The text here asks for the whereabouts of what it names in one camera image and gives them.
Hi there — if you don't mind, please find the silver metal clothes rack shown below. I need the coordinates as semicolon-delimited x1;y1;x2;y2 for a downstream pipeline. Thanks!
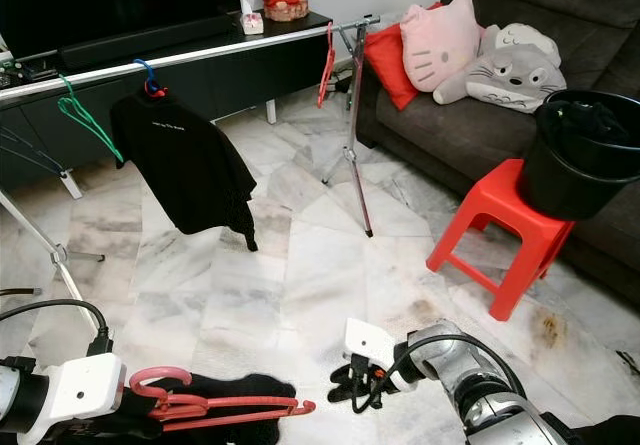
0;13;383;311

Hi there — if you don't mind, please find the red plastic stool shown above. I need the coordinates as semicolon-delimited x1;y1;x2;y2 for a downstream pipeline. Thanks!
425;158;576;323

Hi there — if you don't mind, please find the black wire hanger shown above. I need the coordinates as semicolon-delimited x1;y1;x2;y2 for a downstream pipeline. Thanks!
0;125;76;181

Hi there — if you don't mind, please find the red plastic hanger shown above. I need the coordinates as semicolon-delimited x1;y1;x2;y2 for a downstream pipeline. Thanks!
317;22;337;109

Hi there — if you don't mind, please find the pink cat face cushion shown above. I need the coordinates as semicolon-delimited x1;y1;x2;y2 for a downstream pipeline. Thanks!
400;0;483;93

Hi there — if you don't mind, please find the black t-shirt with print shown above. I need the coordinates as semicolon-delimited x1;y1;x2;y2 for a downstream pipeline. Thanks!
110;90;258;253

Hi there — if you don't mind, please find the dark brown fabric sofa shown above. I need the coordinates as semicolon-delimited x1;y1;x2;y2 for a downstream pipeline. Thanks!
355;0;640;286

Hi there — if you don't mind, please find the green wire hanger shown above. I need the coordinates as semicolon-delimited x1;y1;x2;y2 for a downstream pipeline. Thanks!
57;75;126;164

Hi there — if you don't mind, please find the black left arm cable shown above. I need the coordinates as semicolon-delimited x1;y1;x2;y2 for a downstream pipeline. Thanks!
0;298;113;358

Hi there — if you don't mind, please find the black tv console cabinet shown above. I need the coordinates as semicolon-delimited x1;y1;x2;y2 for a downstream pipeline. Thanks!
0;10;333;191

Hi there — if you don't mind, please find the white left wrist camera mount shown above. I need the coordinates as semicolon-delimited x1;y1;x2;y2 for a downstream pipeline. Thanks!
40;353;126;436

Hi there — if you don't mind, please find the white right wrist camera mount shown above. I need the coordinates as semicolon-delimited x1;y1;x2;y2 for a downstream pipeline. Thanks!
343;317;398;371

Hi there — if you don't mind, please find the white pink tissue box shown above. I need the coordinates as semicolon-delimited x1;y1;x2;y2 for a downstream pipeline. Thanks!
240;0;264;36

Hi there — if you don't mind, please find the black plastic bucket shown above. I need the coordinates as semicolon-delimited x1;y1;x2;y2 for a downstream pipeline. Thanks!
517;89;640;221

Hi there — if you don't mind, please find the red cushion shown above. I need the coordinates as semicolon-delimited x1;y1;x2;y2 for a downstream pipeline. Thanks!
363;3;436;111

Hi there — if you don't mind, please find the black knit garment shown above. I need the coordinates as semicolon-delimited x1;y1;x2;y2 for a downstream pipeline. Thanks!
60;373;306;445

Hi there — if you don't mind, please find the grey totoro plush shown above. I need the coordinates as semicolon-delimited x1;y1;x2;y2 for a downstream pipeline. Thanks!
432;23;568;116

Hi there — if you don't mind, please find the dark crumpled cloth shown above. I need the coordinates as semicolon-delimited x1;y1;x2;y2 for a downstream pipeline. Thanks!
550;100;629;148

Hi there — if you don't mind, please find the blue plastic hanger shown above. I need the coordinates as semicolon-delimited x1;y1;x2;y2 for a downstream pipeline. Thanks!
132;58;166;98

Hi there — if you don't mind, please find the black flat television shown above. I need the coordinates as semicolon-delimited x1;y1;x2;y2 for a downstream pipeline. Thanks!
0;0;239;61

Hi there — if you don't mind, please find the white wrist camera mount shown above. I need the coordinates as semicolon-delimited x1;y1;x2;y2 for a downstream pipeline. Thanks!
40;353;126;436
343;317;398;371

